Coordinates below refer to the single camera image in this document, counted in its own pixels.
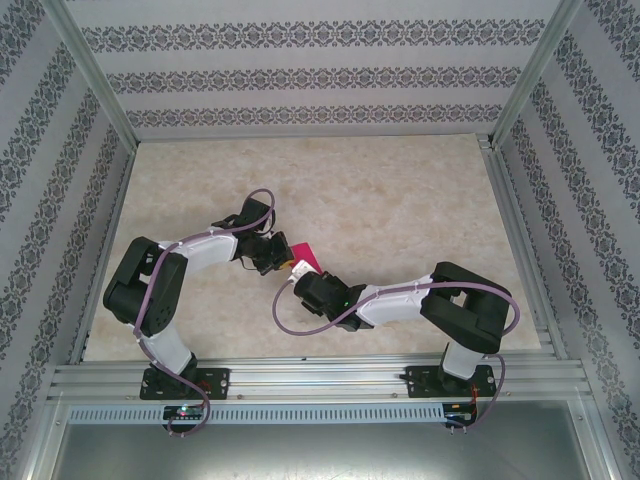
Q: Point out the right aluminium side rail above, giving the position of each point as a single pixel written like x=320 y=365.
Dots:
x=514 y=210

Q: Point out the aluminium side rail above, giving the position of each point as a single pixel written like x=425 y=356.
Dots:
x=113 y=215
x=514 y=210

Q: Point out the aluminium mounting rail beam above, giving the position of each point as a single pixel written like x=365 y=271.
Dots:
x=320 y=380

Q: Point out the grey metal sheet tray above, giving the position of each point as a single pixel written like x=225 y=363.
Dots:
x=320 y=450

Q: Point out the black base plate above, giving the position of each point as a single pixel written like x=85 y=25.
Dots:
x=217 y=380
x=420 y=382

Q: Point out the aluminium frame post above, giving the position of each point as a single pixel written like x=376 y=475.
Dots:
x=537 y=70
x=95 y=70

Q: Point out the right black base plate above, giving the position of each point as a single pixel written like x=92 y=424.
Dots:
x=420 y=382

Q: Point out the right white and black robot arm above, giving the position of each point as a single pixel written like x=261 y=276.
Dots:
x=460 y=362

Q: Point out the left small circuit board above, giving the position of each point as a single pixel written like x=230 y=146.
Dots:
x=185 y=412

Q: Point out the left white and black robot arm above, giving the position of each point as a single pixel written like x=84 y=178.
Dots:
x=170 y=352

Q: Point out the small circuit board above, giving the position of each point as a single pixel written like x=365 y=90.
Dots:
x=185 y=412
x=457 y=415

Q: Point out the pink square paper sheet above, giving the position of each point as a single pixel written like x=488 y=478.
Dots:
x=306 y=252

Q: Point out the right small circuit board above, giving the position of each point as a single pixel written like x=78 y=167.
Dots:
x=457 y=415

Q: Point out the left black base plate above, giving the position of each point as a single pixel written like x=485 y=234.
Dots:
x=217 y=380

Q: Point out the right aluminium frame post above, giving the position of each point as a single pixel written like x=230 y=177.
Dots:
x=537 y=70

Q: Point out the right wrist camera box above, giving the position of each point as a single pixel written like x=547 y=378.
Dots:
x=301 y=270

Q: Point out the left aluminium frame post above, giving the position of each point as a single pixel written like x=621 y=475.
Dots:
x=95 y=70

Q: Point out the left aluminium side rail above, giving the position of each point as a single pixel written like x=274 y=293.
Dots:
x=113 y=215

